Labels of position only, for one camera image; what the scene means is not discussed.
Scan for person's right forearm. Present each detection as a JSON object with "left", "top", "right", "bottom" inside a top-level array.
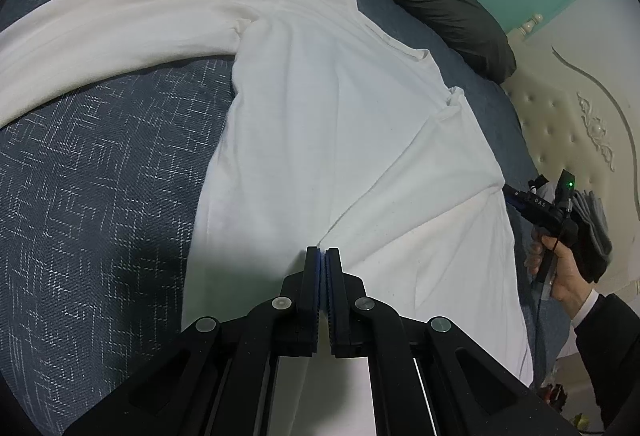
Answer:
[{"left": 570, "top": 292, "right": 640, "bottom": 427}]

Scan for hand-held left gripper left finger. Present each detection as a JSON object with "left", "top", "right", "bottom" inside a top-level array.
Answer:
[{"left": 62, "top": 246, "right": 321, "bottom": 436}]

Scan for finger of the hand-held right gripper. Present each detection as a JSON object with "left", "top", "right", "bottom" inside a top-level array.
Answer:
[{"left": 502, "top": 185, "right": 551, "bottom": 221}]

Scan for bed with blue patterned sheet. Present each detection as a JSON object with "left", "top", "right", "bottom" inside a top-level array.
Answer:
[{"left": 0, "top": 0, "right": 576, "bottom": 436}]

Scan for black cable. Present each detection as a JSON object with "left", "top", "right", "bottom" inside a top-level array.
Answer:
[{"left": 531, "top": 285, "right": 552, "bottom": 369}]

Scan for person's right hand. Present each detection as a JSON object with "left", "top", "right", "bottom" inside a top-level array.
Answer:
[{"left": 527, "top": 236, "right": 601, "bottom": 317}]

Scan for grey folded sweatpants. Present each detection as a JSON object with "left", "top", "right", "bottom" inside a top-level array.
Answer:
[{"left": 572, "top": 190, "right": 613, "bottom": 267}]

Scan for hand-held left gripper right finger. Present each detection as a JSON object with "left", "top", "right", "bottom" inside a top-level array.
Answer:
[{"left": 325, "top": 247, "right": 581, "bottom": 436}]

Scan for white long-sleeve shirt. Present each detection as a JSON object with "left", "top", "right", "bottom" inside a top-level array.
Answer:
[{"left": 0, "top": 0, "right": 535, "bottom": 389}]

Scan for cream tufted headboard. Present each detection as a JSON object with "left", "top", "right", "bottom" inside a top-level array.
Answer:
[{"left": 500, "top": 0, "right": 640, "bottom": 307}]

